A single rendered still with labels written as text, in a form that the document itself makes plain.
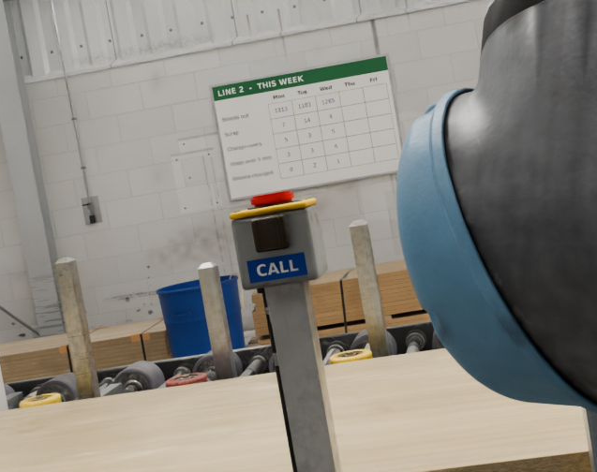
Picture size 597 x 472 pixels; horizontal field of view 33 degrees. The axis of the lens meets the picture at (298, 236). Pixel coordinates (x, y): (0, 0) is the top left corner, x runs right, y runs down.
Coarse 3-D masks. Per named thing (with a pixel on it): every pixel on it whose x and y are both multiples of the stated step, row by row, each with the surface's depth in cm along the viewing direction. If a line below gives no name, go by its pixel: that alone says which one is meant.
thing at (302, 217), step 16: (256, 208) 90; (272, 208) 88; (288, 208) 88; (304, 208) 88; (240, 224) 88; (288, 224) 88; (304, 224) 88; (320, 224) 94; (240, 240) 89; (304, 240) 88; (320, 240) 92; (240, 256) 89; (256, 256) 88; (272, 256) 88; (320, 256) 90; (240, 272) 89; (320, 272) 89; (256, 288) 89
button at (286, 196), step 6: (276, 192) 91; (282, 192) 90; (288, 192) 90; (258, 198) 90; (264, 198) 89; (270, 198) 89; (276, 198) 89; (282, 198) 90; (288, 198) 90; (252, 204) 91; (258, 204) 90; (264, 204) 90; (270, 204) 90
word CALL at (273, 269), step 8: (280, 256) 88; (288, 256) 88; (296, 256) 88; (304, 256) 88; (248, 264) 89; (256, 264) 88; (264, 264) 88; (272, 264) 88; (280, 264) 88; (288, 264) 88; (296, 264) 88; (304, 264) 88; (248, 272) 89; (256, 272) 88; (264, 272) 88; (272, 272) 88; (280, 272) 88; (288, 272) 88; (296, 272) 88; (304, 272) 88; (256, 280) 89; (264, 280) 88
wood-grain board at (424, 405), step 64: (192, 384) 187; (256, 384) 176; (384, 384) 158; (448, 384) 151; (0, 448) 160; (64, 448) 152; (128, 448) 145; (192, 448) 139; (256, 448) 133; (384, 448) 122; (448, 448) 118; (512, 448) 114; (576, 448) 109
